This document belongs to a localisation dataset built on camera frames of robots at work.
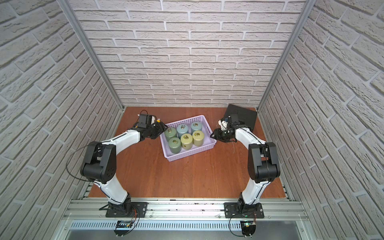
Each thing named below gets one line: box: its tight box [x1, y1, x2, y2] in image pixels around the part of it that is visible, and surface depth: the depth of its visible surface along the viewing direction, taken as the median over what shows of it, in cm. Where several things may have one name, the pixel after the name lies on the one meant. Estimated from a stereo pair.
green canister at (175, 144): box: [168, 137, 182, 154], surface depth 91 cm
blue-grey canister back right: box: [190, 121, 202, 135], surface depth 100 cm
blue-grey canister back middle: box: [176, 123, 189, 139], surface depth 98 cm
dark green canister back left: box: [164, 127, 177, 142], surface depth 97 cm
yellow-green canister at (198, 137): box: [192, 130, 205, 147], surface depth 94 cm
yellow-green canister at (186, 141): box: [180, 133, 193, 150], surface depth 94 cm
